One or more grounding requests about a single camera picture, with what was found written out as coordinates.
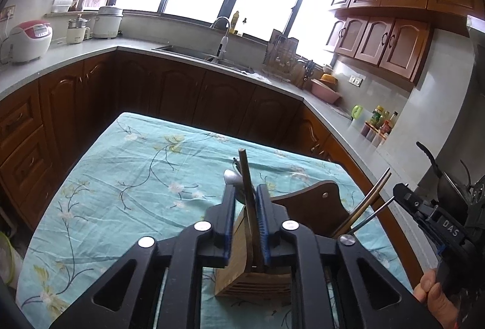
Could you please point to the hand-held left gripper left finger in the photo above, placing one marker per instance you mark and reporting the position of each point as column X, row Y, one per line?
column 227, row 226

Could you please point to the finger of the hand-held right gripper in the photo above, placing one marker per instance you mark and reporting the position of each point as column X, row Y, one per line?
column 407, row 198

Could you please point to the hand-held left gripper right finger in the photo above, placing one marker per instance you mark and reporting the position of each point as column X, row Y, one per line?
column 263, row 226

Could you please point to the dark brown chopstick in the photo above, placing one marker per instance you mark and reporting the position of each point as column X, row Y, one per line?
column 373, row 190
column 367, row 202

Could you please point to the red-patterned bamboo chopstick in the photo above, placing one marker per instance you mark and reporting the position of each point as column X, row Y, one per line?
column 248, row 192

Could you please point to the steel chopstick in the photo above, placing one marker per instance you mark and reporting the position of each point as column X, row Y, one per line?
column 373, row 215

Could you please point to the wooden utensil holder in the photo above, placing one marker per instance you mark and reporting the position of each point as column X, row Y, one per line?
column 303, row 207

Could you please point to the steel spoon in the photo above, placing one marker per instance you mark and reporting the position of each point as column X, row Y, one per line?
column 232, row 179

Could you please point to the person's right hand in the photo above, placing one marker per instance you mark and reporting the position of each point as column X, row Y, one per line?
column 435, row 298

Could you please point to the black wok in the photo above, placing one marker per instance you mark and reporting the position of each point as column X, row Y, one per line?
column 451, row 185

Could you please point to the row of spice jars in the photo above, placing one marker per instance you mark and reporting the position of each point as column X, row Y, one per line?
column 373, row 133

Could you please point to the teal floral tablecloth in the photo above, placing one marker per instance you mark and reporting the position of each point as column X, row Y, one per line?
column 132, row 181

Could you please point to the grey kitchen countertop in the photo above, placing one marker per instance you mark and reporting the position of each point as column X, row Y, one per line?
column 329, row 116

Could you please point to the pink plastic basin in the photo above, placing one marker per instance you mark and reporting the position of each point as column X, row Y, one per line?
column 326, row 94

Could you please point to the yellow bowl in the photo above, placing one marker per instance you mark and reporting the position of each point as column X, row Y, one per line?
column 329, row 79

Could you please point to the knife block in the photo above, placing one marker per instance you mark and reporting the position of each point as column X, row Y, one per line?
column 308, row 73

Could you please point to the wooden dish rack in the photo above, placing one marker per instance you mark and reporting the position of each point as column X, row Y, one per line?
column 280, row 56

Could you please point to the steel kitchen sink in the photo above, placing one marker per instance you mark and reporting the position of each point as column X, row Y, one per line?
column 189, row 52

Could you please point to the wooden upper cabinets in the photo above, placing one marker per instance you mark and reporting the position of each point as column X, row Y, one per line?
column 398, row 10

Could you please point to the chrome kitchen faucet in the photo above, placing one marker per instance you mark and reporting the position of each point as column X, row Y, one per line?
column 223, row 37

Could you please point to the yellow dish soap bottle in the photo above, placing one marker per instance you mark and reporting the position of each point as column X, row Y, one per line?
column 235, row 24

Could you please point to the large white rice cooker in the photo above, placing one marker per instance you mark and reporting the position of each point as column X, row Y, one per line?
column 108, row 24

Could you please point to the small white cooking pot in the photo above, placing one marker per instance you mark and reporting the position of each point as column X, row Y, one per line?
column 78, row 31

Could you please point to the pink and white rice cooker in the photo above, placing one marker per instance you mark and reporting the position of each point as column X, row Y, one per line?
column 30, row 43

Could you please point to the white wall socket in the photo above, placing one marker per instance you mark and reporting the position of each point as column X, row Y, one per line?
column 357, row 80

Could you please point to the wall power outlet strip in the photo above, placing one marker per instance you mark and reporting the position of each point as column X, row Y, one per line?
column 8, row 12

